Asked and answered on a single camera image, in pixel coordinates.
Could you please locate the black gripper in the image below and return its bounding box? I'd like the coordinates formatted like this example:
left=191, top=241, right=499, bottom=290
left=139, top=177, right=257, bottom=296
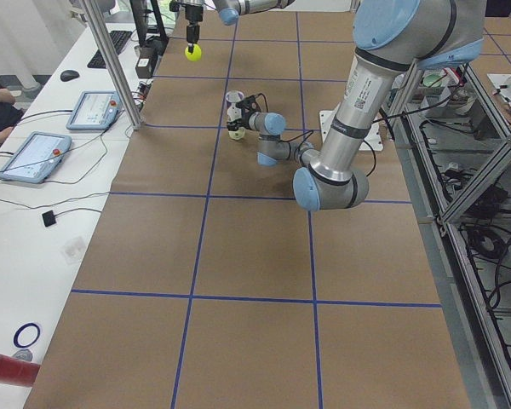
left=185, top=4, right=204, bottom=51
left=227, top=108, right=252, bottom=131

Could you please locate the white tennis ball can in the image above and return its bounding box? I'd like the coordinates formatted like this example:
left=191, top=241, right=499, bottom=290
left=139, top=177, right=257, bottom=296
left=225, top=90, right=244, bottom=121

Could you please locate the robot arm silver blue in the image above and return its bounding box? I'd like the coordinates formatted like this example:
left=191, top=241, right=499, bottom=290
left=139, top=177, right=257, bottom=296
left=227, top=0, right=486, bottom=211
left=177, top=0, right=294, bottom=55

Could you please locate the black monitor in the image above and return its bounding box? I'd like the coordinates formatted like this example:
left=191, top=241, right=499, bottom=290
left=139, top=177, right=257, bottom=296
left=129, top=0, right=169, bottom=50

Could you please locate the black box with label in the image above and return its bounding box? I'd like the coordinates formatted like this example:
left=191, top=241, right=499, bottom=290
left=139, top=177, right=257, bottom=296
left=135, top=47, right=158, bottom=79

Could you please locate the small electronics board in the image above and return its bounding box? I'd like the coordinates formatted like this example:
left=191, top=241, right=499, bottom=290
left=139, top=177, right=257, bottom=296
left=133, top=81, right=152, bottom=100

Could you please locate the black keyboard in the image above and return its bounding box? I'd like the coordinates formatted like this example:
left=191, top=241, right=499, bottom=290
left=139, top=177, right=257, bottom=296
left=86, top=29, right=134, bottom=70

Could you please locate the upper teach pendant tablet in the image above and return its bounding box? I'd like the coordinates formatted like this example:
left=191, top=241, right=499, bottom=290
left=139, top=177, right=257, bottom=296
left=66, top=90, right=123, bottom=131

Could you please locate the teach pendant tablet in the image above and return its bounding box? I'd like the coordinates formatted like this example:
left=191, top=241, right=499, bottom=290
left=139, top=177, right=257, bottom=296
left=0, top=131, right=72, bottom=184
left=66, top=90, right=123, bottom=131

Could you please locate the black computer mouse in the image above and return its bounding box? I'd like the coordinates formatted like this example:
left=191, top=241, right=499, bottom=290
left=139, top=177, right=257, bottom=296
left=60, top=70, right=80, bottom=82

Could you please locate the lower teach pendant tablet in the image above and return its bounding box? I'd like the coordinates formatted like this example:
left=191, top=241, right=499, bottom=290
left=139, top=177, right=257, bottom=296
left=0, top=131, right=72, bottom=184

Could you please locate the small black square puck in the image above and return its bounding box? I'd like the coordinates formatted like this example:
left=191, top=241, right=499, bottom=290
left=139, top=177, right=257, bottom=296
left=42, top=210, right=57, bottom=228

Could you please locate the red bottle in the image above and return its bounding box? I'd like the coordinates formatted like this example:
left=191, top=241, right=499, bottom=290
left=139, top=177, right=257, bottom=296
left=0, top=354, right=40, bottom=387

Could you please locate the black camera mount wrist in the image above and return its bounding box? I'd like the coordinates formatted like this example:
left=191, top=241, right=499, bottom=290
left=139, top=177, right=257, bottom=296
left=236, top=95, right=261, bottom=112
left=169, top=0, right=185, bottom=13

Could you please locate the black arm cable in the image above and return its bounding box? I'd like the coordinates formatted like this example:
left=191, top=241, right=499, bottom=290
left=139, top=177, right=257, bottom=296
left=255, top=93, right=378, bottom=178

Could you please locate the aluminium frame post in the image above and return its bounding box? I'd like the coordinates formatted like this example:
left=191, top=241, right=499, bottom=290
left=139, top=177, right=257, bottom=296
left=80, top=0, right=142, bottom=130

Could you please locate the blue ring on table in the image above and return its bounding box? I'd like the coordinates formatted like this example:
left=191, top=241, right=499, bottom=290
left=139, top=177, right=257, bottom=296
left=13, top=322, right=43, bottom=349

